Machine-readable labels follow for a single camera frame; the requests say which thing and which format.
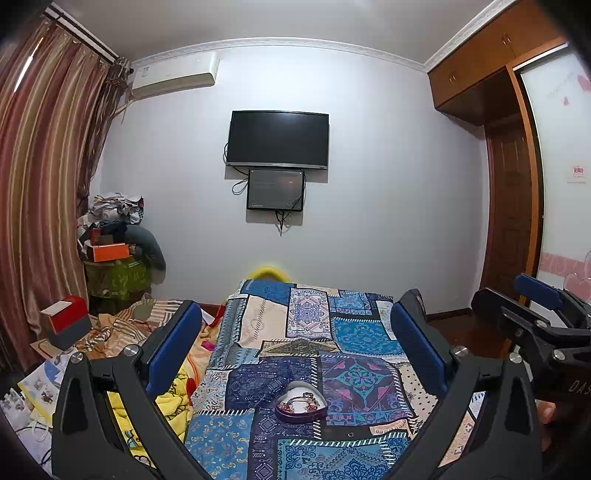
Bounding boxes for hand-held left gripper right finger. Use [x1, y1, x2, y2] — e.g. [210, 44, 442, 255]
[390, 301, 542, 480]

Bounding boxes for white plastic bag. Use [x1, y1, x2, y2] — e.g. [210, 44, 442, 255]
[0, 388, 28, 421]

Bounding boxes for pile of papers and clothes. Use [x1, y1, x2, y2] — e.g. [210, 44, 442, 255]
[76, 191, 145, 250]

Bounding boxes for white wall air conditioner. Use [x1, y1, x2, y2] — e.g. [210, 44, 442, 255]
[130, 52, 218, 100]

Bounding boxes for brown wooden door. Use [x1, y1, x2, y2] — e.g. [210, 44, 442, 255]
[480, 115, 539, 301]

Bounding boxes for white sliding wardrobe door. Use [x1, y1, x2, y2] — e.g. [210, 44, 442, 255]
[515, 41, 591, 315]

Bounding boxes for small black wall monitor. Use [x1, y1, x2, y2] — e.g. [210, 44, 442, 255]
[246, 168, 306, 212]

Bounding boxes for red and grey box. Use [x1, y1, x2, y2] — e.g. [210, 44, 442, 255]
[39, 295, 92, 352]

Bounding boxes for green patterned cloth cover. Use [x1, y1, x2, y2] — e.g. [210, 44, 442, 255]
[83, 258, 153, 301]

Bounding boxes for striped brown curtain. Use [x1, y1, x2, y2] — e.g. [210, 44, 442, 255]
[0, 16, 130, 365]

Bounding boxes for wooden overhead cabinet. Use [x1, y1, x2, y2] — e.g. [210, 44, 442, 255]
[427, 0, 568, 126]

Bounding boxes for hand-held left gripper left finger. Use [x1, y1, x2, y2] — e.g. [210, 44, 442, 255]
[51, 300, 208, 480]

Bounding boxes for grey cloth bundle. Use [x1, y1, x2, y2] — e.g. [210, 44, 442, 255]
[124, 224, 167, 283]

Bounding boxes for illustrated paper leaflet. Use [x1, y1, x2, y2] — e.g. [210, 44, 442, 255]
[17, 357, 68, 418]

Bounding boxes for person's right hand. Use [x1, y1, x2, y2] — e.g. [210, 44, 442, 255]
[537, 401, 559, 455]

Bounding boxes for red bead bracelet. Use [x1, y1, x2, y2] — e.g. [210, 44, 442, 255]
[278, 391, 324, 414]

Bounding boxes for purple heart-shaped tin box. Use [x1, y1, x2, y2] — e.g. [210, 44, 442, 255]
[275, 381, 328, 423]

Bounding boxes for orange box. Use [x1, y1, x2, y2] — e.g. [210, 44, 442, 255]
[90, 242, 130, 262]

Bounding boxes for flat cardboard piece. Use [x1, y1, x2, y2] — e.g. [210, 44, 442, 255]
[30, 339, 65, 361]

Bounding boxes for white cable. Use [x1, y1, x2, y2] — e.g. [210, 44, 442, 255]
[14, 422, 54, 462]

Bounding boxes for striped orange blanket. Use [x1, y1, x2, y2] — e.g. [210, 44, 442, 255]
[74, 298, 225, 365]

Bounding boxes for large black wall television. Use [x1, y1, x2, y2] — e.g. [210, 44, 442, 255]
[226, 110, 330, 170]

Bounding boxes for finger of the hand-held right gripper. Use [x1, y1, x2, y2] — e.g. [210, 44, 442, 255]
[515, 273, 591, 324]
[471, 287, 591, 366]

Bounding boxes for blue patchwork blanket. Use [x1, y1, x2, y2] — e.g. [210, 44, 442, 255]
[185, 278, 485, 480]

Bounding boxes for yellow plastic object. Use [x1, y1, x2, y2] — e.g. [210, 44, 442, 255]
[249, 265, 291, 281]

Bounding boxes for white curtain rail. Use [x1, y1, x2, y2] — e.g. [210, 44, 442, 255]
[44, 2, 132, 63]

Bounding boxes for yellow cartoon blanket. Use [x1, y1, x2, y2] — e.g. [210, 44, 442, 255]
[106, 332, 215, 469]

